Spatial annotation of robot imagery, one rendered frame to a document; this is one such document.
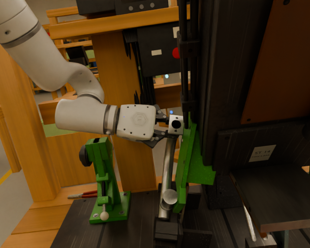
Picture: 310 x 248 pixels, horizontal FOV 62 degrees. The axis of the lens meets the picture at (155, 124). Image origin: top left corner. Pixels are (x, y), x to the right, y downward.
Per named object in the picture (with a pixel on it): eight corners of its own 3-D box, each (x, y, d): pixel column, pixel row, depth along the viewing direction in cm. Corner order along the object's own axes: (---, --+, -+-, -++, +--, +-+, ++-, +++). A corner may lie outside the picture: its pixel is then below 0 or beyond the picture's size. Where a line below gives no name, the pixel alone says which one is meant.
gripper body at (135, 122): (109, 132, 66) (153, 137, 66) (116, 97, 70) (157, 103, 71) (111, 142, 73) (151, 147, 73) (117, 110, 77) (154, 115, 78)
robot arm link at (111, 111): (102, 128, 66) (113, 130, 66) (108, 99, 69) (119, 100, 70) (105, 140, 73) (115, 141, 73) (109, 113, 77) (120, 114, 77)
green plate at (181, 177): (210, 205, 65) (228, 127, 58) (177, 201, 65) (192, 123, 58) (202, 181, 76) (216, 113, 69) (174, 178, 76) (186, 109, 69)
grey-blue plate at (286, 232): (290, 273, 61) (291, 225, 56) (281, 274, 61) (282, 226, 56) (272, 243, 70) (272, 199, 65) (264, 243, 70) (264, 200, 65)
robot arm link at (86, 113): (109, 116, 78) (104, 140, 72) (66, 110, 77) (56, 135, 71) (109, 96, 72) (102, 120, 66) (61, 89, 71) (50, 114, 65)
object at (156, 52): (197, 70, 80) (193, 18, 76) (143, 77, 81) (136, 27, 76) (192, 66, 92) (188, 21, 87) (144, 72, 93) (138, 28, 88)
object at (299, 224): (351, 228, 46) (353, 214, 45) (260, 238, 46) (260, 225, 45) (264, 142, 83) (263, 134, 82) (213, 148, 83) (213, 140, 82)
